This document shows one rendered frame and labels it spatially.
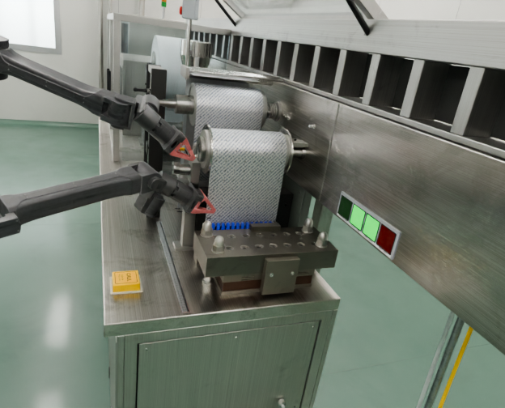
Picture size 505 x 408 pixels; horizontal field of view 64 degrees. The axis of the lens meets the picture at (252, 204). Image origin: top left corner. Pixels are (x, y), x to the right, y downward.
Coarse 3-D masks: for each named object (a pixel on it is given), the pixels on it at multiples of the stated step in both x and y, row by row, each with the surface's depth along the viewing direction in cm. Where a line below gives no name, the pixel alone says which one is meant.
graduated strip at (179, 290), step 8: (160, 224) 149; (160, 232) 143; (168, 248) 134; (168, 256) 129; (168, 264) 125; (176, 272) 121; (176, 280) 117; (176, 288) 114; (184, 296) 111; (184, 304) 108
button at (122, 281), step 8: (112, 272) 113; (120, 272) 113; (128, 272) 114; (136, 272) 114; (112, 280) 110; (120, 280) 110; (128, 280) 110; (136, 280) 111; (112, 288) 108; (120, 288) 108; (128, 288) 109; (136, 288) 110
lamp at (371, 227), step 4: (368, 216) 100; (368, 220) 100; (372, 220) 98; (368, 224) 100; (372, 224) 98; (376, 224) 97; (364, 228) 101; (368, 228) 100; (372, 228) 98; (376, 228) 97; (364, 232) 101; (368, 232) 100; (372, 232) 98; (376, 232) 97; (368, 236) 100; (372, 236) 98
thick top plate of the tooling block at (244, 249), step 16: (208, 240) 115; (224, 240) 116; (240, 240) 117; (256, 240) 119; (272, 240) 120; (288, 240) 121; (304, 240) 123; (208, 256) 107; (224, 256) 108; (240, 256) 109; (256, 256) 111; (272, 256) 113; (288, 256) 115; (304, 256) 117; (320, 256) 119; (336, 256) 121; (208, 272) 108; (224, 272) 110; (240, 272) 111; (256, 272) 113
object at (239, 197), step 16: (224, 176) 120; (240, 176) 122; (256, 176) 124; (272, 176) 125; (208, 192) 120; (224, 192) 122; (240, 192) 124; (256, 192) 126; (272, 192) 128; (208, 208) 122; (224, 208) 124; (240, 208) 126; (256, 208) 128; (272, 208) 130
